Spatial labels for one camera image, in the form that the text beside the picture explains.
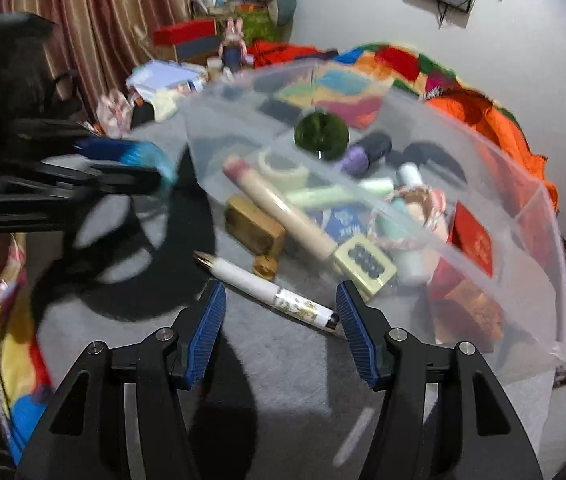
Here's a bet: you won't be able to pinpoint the pink bunny toy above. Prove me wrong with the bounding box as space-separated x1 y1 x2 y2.
218 16 254 73

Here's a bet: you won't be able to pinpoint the grey blanket with black stripes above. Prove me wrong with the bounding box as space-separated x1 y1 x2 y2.
38 105 564 480

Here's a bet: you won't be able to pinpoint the small white bottle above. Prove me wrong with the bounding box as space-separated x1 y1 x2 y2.
395 161 424 188

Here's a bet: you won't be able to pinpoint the pink patterned cloth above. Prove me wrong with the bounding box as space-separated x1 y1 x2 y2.
96 89 134 138

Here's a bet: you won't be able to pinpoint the orange padded jacket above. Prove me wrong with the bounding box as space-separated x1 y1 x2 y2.
425 87 560 211

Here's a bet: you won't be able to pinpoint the pale green tube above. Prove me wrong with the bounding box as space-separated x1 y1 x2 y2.
288 178 394 208

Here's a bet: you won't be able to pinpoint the green printed box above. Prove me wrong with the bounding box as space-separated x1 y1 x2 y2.
235 7 277 43

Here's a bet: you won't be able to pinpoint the colourful patchwork quilt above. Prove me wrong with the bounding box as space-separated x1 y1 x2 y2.
273 42 524 131

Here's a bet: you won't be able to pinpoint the blue packet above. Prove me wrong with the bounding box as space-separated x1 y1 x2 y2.
320 205 369 243

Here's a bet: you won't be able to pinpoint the orange brown packet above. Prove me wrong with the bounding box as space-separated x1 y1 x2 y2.
428 260 506 346

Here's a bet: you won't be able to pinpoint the red envelope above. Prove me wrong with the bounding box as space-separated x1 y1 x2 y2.
450 201 494 277

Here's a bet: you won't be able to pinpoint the colourful printed cloth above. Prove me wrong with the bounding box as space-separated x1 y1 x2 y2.
0 240 56 466

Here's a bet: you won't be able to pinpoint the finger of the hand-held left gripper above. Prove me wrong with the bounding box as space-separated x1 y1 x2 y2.
8 117 179 186
0 160 164 233

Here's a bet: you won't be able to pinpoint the red cloth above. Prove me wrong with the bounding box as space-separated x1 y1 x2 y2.
250 40 339 69

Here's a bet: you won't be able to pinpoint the white tube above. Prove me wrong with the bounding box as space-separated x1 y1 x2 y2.
393 240 436 288

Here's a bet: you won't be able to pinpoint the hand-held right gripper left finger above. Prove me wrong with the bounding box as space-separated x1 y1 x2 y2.
16 280 227 480

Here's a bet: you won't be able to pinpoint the long beige tube pink cap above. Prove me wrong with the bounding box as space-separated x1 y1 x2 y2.
222 155 339 262

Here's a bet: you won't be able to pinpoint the striped curtain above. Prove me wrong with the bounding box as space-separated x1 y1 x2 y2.
0 0 199 126

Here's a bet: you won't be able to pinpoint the red box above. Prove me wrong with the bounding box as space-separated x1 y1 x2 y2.
153 17 218 49

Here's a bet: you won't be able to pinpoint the white pen with gold tip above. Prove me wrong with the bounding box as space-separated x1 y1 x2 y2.
194 251 340 332

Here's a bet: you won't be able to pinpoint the pale tape roll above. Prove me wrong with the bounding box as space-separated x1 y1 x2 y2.
257 149 310 186

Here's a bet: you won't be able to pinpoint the wooden block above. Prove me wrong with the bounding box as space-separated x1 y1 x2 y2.
224 196 287 258

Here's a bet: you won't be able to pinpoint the clear plastic box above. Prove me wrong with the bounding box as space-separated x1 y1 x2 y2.
180 57 566 383

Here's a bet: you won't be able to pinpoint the dark green cushion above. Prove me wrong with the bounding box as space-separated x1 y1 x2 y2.
245 0 298 43

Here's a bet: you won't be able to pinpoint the cream square case black holes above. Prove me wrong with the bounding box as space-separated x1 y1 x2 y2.
333 234 398 301

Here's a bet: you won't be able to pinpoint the white and blue booklets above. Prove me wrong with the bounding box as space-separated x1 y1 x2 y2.
126 59 209 106

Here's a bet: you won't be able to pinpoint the purple bottle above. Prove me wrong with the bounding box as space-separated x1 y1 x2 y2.
339 132 393 177

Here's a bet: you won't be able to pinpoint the green glass bottle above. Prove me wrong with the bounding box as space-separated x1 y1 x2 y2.
293 111 350 161

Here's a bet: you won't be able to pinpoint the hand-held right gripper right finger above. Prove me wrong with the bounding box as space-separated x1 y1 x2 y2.
335 280 544 480

